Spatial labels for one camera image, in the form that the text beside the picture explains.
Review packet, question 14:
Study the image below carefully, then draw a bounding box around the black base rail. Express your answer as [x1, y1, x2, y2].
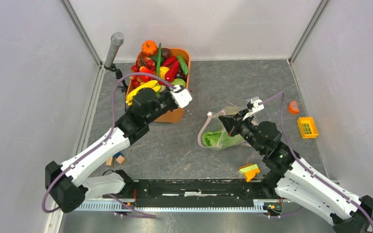
[102, 172, 293, 213]

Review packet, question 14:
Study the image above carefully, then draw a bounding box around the wooden cube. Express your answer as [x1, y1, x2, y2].
[116, 155, 126, 165]
[105, 156, 115, 167]

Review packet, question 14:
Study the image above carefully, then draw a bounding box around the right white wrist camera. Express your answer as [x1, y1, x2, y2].
[243, 97, 265, 120]

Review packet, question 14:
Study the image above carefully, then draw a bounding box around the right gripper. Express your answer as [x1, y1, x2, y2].
[219, 108, 264, 154]

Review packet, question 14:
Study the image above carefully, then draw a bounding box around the yellow plastic crate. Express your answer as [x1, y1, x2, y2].
[297, 117, 319, 139]

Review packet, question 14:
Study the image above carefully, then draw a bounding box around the yellow bell pepper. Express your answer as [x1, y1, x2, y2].
[158, 67, 170, 81]

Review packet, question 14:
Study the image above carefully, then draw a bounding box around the yellow orange toy block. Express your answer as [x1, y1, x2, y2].
[238, 163, 261, 182]

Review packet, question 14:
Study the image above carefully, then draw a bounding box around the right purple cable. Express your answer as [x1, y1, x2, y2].
[262, 91, 373, 233]

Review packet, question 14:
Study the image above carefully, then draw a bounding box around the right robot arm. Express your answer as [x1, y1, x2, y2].
[219, 111, 373, 233]

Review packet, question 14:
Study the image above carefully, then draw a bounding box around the purple cable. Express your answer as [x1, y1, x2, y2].
[41, 72, 177, 214]
[262, 91, 373, 233]

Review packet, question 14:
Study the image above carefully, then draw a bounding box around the dark purple onion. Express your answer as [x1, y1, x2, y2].
[161, 48, 172, 60]

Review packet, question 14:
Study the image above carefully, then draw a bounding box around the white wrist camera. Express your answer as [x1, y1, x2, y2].
[243, 97, 265, 120]
[170, 84, 192, 108]

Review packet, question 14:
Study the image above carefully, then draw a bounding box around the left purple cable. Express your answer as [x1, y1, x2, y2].
[41, 72, 177, 214]

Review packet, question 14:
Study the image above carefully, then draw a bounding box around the green zucchini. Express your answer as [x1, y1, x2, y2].
[176, 55, 189, 75]

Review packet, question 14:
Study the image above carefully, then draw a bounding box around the dark grape bunch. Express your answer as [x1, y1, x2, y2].
[175, 70, 188, 82]

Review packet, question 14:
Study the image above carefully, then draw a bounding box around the round green cabbage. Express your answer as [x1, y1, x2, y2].
[171, 78, 187, 87]

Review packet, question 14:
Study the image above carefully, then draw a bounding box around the clear zip top bag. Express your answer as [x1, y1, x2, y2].
[197, 106, 251, 148]

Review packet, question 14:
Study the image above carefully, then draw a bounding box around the orange round cap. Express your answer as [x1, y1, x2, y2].
[288, 100, 300, 115]

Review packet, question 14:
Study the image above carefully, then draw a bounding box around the long green bean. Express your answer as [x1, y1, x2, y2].
[155, 43, 162, 76]

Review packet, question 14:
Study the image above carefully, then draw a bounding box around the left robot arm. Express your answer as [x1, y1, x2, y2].
[45, 85, 192, 213]

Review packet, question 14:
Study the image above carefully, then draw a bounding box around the green avocado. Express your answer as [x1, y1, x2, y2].
[149, 54, 165, 64]

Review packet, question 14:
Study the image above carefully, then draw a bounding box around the grey microphone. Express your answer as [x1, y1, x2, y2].
[104, 32, 124, 69]

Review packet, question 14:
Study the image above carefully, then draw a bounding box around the blue toy brick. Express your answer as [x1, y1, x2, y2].
[114, 152, 123, 159]

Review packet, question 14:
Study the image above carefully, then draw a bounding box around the green napa cabbage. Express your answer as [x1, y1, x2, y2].
[201, 130, 244, 150]

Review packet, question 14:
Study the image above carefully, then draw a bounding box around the orange plastic basket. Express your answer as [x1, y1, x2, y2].
[126, 48, 191, 123]

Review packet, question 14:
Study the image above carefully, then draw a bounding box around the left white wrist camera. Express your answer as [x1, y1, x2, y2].
[170, 84, 192, 108]

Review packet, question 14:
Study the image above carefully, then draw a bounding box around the orange mini pumpkin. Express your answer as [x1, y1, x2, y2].
[141, 40, 158, 56]

